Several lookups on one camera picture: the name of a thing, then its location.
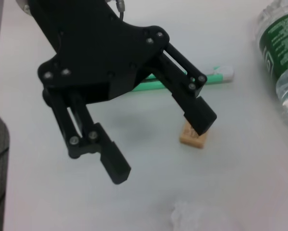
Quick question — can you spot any green label water bottle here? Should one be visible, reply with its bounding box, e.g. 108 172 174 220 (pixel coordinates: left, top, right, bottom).
254 0 288 132

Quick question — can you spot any green utility knife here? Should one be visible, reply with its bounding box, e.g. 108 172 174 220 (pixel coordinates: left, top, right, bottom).
131 66 235 92

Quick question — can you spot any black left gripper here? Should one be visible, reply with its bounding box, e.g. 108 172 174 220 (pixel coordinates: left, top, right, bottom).
28 0 171 104

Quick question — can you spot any beige eraser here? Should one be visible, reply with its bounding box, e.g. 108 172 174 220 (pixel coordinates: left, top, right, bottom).
179 120 208 149

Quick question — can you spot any left arm connector cable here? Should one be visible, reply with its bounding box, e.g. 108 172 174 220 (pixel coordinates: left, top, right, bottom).
111 0 127 23

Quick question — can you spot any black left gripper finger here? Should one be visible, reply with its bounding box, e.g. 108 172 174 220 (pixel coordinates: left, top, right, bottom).
146 43 218 136
42 87 132 185

